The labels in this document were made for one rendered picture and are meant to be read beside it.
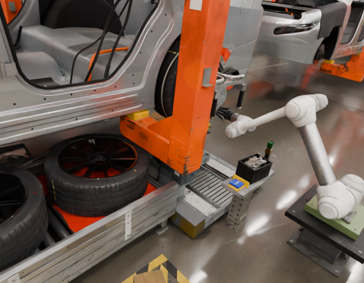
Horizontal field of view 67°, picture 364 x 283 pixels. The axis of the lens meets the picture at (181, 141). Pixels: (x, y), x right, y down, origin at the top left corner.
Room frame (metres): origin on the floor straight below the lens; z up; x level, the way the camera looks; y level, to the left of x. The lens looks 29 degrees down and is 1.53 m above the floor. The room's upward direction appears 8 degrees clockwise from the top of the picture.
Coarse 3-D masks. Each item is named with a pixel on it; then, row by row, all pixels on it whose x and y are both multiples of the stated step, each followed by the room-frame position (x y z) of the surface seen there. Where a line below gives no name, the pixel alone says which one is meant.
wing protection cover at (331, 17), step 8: (320, 8) 4.34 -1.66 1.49; (328, 8) 4.36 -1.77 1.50; (336, 8) 4.44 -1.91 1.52; (344, 8) 4.69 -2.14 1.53; (328, 16) 4.33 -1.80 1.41; (336, 16) 4.46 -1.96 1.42; (344, 16) 4.74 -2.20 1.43; (320, 24) 4.28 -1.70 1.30; (328, 24) 4.35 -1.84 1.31; (336, 24) 4.49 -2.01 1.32; (320, 32) 4.27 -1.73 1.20; (328, 32) 4.35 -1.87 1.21
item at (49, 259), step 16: (160, 192) 1.37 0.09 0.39; (176, 192) 1.47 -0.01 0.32; (128, 208) 1.19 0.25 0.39; (144, 208) 1.27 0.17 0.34; (96, 224) 1.05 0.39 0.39; (112, 224) 1.09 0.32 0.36; (128, 224) 1.17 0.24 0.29; (64, 240) 0.92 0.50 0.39; (80, 240) 0.95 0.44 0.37; (96, 240) 1.02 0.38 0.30; (32, 256) 0.81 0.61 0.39; (48, 256) 0.83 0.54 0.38; (64, 256) 0.88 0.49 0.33; (0, 272) 0.71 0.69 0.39; (16, 272) 0.72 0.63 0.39; (32, 272) 0.77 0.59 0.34; (48, 272) 0.82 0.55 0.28
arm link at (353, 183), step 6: (342, 180) 1.48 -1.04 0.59; (348, 180) 1.45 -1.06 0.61; (354, 180) 1.44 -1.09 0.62; (360, 180) 1.45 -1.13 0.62; (348, 186) 1.43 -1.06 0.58; (354, 186) 1.41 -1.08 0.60; (360, 186) 1.41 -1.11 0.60; (354, 192) 1.39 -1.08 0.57; (360, 192) 1.40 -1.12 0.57; (360, 198) 1.39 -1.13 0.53
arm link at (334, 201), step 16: (304, 96) 1.65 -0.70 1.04; (288, 112) 1.56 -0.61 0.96; (304, 112) 1.53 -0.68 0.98; (304, 128) 1.53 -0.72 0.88; (320, 144) 1.48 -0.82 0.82; (320, 160) 1.43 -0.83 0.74; (320, 176) 1.40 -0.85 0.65; (320, 192) 1.35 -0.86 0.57; (336, 192) 1.31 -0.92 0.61; (320, 208) 1.28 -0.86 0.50; (336, 208) 1.24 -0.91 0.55; (352, 208) 1.32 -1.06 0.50
